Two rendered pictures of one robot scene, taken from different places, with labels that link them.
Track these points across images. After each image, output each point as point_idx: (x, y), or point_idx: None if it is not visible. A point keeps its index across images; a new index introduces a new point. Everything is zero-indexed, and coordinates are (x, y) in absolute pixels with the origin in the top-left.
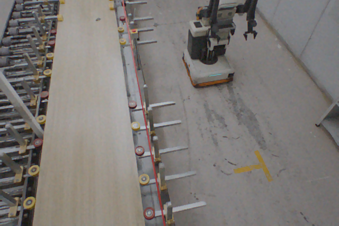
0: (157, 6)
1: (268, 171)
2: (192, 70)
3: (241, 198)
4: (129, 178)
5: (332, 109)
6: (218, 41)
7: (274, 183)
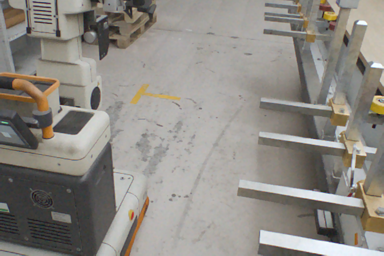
0: None
1: (140, 88)
2: (138, 191)
3: (191, 84)
4: (335, 0)
5: (2, 63)
6: (131, 8)
7: (146, 82)
